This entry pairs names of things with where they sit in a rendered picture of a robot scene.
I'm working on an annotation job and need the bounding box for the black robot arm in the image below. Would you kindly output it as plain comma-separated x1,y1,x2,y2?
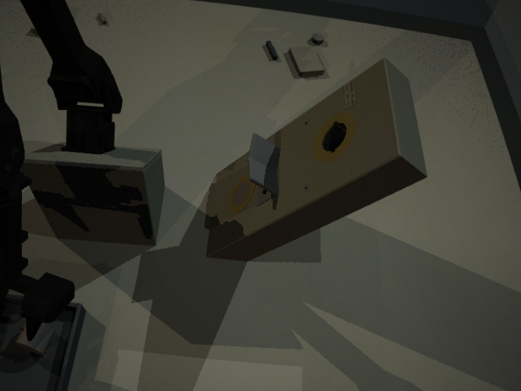
0,0,123,243

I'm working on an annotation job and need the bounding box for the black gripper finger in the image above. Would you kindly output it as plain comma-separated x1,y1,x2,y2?
20,312,43,341

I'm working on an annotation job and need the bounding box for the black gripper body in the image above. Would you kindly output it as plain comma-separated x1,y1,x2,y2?
0,230,75,323

